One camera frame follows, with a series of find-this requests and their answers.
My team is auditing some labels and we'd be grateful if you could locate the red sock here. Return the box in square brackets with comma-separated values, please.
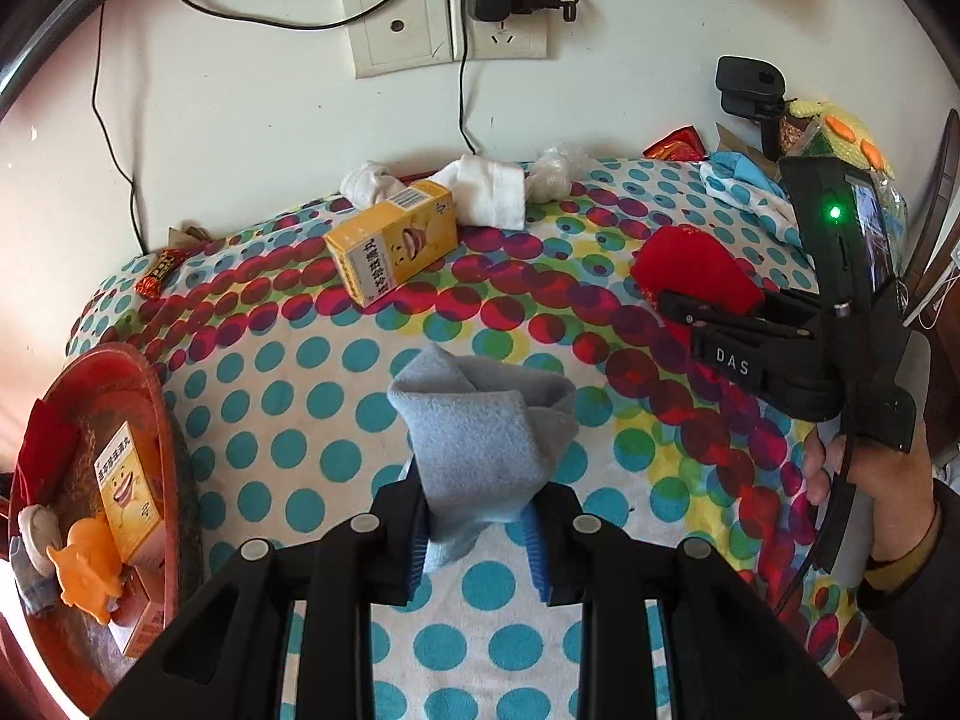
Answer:
[630, 224, 765, 316]

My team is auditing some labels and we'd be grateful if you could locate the dark red small box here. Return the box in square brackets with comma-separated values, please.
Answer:
[107, 567, 164, 658]

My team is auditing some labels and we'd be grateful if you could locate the orange rubber toy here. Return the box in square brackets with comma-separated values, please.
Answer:
[46, 517, 124, 626]

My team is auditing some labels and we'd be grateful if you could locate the white plastic bag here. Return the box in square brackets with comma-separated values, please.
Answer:
[524, 145, 596, 205]

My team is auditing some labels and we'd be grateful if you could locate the yellow medicine box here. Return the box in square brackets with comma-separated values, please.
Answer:
[93, 421, 166, 571]
[324, 181, 459, 307]

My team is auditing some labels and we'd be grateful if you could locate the light blue sock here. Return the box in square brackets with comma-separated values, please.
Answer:
[387, 344, 579, 574]

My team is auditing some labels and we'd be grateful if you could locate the grey blue sock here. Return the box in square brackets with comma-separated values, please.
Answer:
[10, 553, 59, 616]

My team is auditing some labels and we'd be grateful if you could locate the person right hand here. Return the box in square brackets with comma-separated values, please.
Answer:
[802, 421, 937, 562]

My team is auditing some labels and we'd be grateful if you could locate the dark wooden furniture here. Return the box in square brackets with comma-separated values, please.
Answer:
[901, 109, 960, 325]

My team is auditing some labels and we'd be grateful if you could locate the blue white cloth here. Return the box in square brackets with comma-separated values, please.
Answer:
[698, 151, 804, 252]

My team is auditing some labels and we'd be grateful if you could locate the red packet far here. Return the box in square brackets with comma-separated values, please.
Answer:
[643, 125, 708, 163]

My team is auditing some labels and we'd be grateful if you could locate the red round tray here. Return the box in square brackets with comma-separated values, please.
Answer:
[26, 343, 202, 715]

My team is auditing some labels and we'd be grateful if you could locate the polka dot bed sheet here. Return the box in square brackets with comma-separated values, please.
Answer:
[65, 156, 872, 720]

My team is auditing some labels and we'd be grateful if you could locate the red candy wrapper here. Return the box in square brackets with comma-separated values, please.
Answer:
[135, 249, 189, 299]

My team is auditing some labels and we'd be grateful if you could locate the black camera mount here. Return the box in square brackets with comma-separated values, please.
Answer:
[715, 55, 786, 161]

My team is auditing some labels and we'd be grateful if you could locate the white wall socket plate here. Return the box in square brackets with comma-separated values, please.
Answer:
[340, 0, 548, 78]

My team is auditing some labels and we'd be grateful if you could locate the adapter cable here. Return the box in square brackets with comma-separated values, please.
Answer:
[163, 0, 482, 158]

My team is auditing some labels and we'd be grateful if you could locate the black cable on wall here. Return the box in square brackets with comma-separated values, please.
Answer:
[89, 0, 150, 257]

